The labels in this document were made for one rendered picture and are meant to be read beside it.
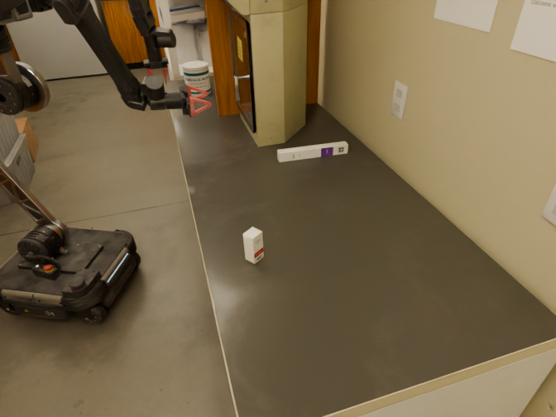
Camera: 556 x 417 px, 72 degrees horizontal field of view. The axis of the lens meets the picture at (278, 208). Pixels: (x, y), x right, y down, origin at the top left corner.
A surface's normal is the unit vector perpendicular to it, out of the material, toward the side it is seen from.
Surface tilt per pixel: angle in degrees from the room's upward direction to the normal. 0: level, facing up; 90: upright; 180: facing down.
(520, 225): 90
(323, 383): 1
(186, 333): 0
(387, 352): 0
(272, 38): 90
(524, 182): 90
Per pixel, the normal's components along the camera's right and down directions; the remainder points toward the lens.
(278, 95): 0.29, 0.55
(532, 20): -0.96, 0.19
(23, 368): -0.03, -0.81
